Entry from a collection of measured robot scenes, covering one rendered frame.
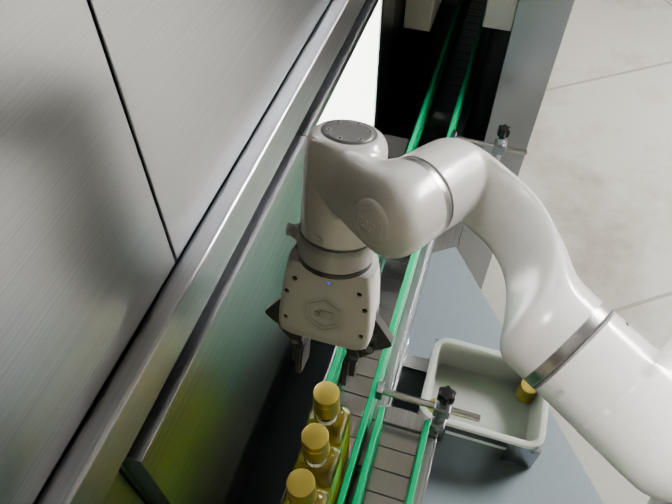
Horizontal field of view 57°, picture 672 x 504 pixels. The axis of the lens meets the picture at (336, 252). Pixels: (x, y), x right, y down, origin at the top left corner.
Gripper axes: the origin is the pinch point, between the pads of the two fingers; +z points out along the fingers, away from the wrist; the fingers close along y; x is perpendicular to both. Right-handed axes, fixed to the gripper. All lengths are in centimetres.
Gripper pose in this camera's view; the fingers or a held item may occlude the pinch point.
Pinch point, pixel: (325, 359)
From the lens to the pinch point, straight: 72.3
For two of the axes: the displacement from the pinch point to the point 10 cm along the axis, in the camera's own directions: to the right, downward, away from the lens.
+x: 2.9, -5.6, 7.8
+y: 9.5, 2.3, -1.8
